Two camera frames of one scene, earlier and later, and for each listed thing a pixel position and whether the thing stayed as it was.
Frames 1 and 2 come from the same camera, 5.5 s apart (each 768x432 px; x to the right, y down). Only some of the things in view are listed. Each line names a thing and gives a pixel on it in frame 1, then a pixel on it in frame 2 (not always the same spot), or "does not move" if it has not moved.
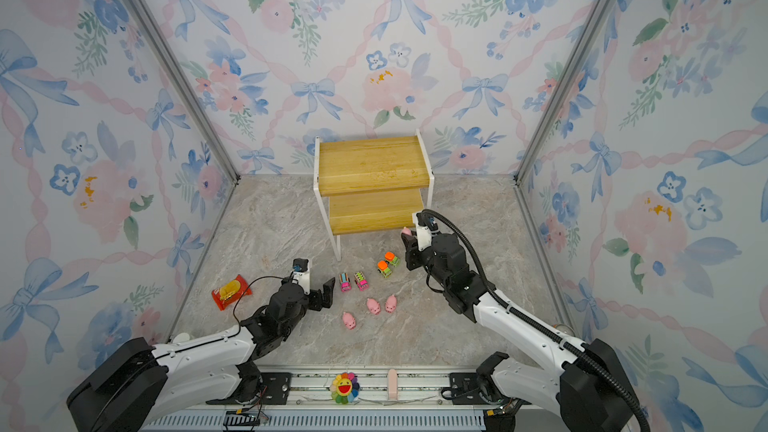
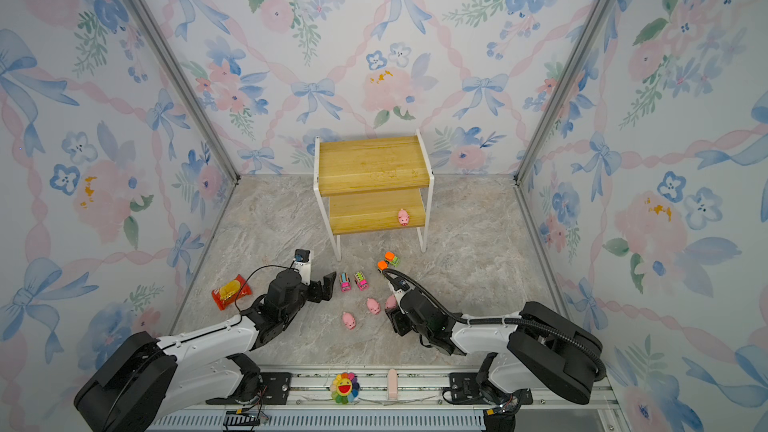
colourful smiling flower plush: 344,388 does not move
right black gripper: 413,253 -> 396,320
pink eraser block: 393,385 does not move
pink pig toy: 373,306 does not move
